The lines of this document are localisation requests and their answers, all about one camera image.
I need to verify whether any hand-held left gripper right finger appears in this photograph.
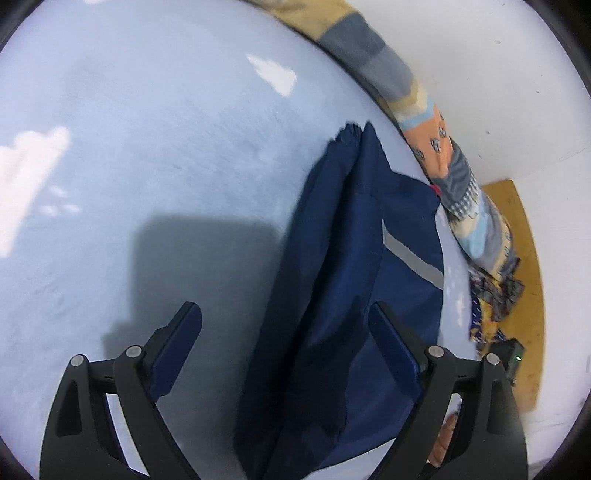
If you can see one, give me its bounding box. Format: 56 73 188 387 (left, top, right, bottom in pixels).
368 302 528 480

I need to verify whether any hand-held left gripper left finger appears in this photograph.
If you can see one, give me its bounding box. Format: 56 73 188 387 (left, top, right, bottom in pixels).
39 301 203 480

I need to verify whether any navy blue work jacket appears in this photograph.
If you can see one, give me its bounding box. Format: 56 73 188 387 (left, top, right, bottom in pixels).
233 121 446 480

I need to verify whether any person's right hand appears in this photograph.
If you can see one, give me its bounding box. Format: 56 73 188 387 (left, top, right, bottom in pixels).
427 406 462 468

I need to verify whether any navy polka dot cloth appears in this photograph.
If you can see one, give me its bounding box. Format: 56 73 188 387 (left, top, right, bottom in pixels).
468 295 505 344

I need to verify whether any dark leaf-patterned cloth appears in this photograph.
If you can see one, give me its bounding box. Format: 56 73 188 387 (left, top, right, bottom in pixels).
468 258 525 324

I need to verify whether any wooden headboard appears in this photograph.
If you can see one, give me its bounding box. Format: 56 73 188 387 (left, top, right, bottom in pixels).
480 180 546 411

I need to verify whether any rolled patchwork fleece blanket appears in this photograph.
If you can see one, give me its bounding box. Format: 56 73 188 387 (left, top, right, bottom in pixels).
252 0 522 282

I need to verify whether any light blue bed sheet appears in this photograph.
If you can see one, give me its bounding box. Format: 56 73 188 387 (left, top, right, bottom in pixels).
0 0 478 480

